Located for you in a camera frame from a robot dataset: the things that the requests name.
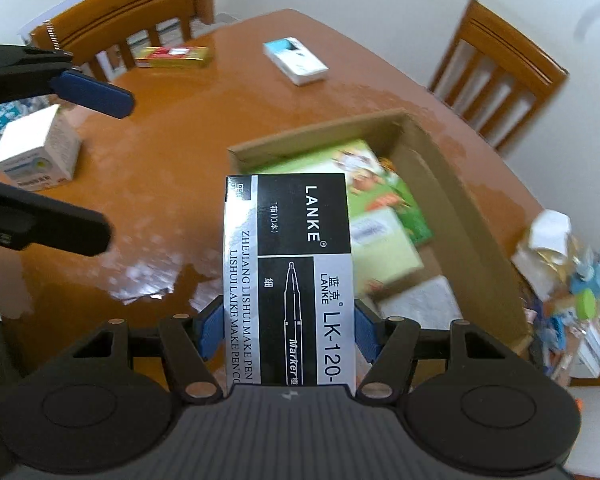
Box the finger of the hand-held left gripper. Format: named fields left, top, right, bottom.
left=0, top=44, right=135, bottom=120
left=0, top=178, right=113, bottom=256

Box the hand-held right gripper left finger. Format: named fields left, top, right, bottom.
left=62, top=296, right=227, bottom=403

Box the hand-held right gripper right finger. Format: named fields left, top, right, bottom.
left=352, top=300, right=513, bottom=403

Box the large white medicine box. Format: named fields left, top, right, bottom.
left=0, top=105, right=82, bottom=192

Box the pale green medicine box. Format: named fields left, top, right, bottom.
left=349, top=207, right=425, bottom=301

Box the black marker pen box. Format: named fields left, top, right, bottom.
left=223, top=172, right=357, bottom=392

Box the brown cardboard box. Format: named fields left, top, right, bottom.
left=227, top=108, right=534, bottom=357

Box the green box with bear print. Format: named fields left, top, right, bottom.
left=257, top=140, right=433, bottom=247

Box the white teal medicine box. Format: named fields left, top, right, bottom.
left=263, top=37, right=329, bottom=86

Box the teal printed package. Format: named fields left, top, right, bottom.
left=0, top=101, right=61, bottom=161

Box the red and gold box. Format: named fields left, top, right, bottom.
left=134, top=46, right=215, bottom=69

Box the pile of colourful stationery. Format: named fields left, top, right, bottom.
left=520, top=240, right=600, bottom=366

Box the green round cap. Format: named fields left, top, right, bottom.
left=571, top=289, right=597, bottom=319

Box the wooden chair with chain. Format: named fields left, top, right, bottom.
left=30, top=0, right=216, bottom=83

